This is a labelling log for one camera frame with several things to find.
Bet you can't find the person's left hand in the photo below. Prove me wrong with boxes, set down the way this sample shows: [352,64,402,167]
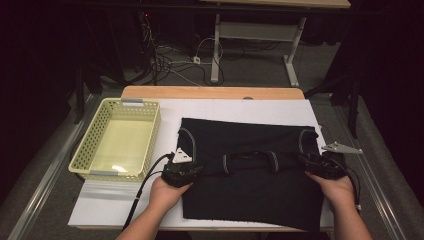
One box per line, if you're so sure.
[148,176,193,209]

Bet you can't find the black knit vest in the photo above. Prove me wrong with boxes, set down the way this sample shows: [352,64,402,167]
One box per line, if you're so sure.
[176,117,326,233]

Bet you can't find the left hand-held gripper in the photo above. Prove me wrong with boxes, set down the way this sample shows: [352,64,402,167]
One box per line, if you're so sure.
[161,148,204,188]

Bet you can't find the person's right hand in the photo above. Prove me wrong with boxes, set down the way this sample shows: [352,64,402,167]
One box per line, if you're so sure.
[304,172,356,209]

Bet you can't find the white-legged desk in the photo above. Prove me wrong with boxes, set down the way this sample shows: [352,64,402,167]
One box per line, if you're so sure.
[199,0,352,88]

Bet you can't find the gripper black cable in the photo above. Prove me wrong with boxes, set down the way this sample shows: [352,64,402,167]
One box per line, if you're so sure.
[344,166,363,211]
[121,152,174,233]

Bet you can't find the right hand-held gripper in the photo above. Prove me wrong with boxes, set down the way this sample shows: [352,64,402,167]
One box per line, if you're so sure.
[298,141,364,181]

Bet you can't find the pale yellow plastic basket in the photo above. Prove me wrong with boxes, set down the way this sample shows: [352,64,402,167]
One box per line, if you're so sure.
[68,97,162,183]

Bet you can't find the bundle of floor cables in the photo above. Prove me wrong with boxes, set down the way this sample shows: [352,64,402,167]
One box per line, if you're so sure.
[138,11,283,88]

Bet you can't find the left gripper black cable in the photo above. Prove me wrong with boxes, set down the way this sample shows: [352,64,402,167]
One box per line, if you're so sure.
[121,152,174,233]

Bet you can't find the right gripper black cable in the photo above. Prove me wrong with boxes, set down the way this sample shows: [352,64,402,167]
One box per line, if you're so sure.
[344,166,363,211]

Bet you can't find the black stand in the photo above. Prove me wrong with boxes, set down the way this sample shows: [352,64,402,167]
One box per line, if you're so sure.
[71,59,104,125]
[303,64,364,139]

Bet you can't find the white table mat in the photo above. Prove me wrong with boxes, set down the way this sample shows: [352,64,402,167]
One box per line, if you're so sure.
[67,98,359,229]

